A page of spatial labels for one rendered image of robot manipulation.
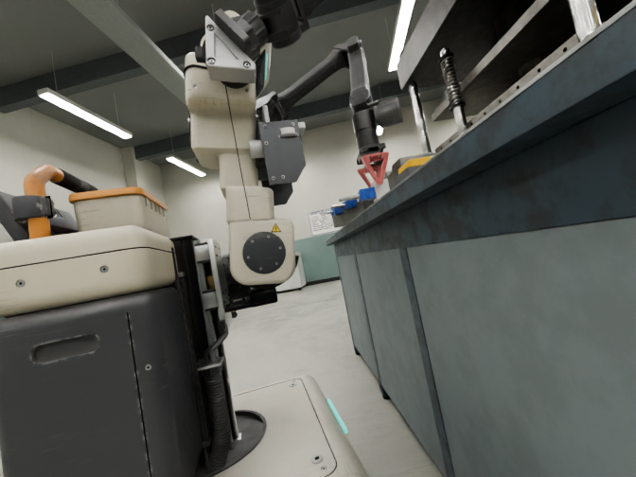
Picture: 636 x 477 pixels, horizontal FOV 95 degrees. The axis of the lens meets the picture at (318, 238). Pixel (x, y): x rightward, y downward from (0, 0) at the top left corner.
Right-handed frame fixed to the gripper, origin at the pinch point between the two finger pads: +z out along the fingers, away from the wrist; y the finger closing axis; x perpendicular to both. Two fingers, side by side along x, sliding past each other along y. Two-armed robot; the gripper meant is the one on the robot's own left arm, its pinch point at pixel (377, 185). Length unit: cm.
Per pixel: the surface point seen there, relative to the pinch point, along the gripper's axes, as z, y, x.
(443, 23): -96, 75, -69
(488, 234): 17.5, -34.9, -6.4
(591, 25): -40, 13, -79
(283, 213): -133, 735, 115
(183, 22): -348, 305, 153
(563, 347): 31, -42, -7
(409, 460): 85, 22, 3
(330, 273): 56, 727, 16
